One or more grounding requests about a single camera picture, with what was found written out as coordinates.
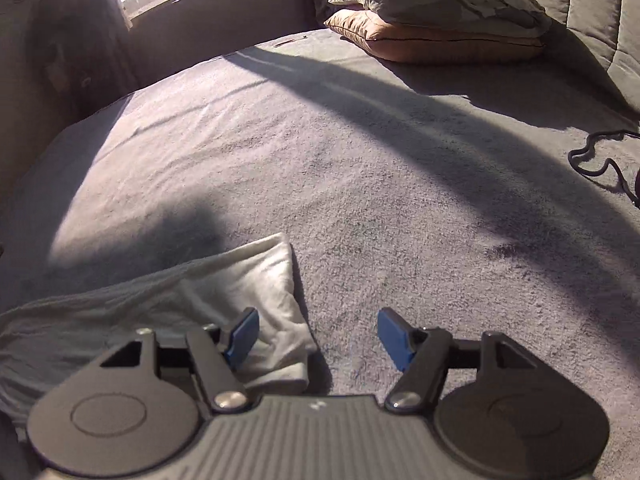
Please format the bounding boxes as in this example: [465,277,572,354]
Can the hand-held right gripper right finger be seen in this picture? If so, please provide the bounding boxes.
[377,308,541,413]

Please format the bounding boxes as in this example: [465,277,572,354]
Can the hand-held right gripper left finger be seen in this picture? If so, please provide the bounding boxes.
[97,308,260,412]

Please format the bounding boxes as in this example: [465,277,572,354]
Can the white shorts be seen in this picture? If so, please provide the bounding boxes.
[0,232,321,428]

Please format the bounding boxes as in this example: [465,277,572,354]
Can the orange pillow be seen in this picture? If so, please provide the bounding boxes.
[324,9,546,65]

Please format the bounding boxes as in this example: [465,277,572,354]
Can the grey quilted cover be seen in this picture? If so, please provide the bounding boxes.
[472,0,640,121]

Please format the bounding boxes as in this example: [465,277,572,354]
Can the black cord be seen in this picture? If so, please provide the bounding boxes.
[568,129,640,196]

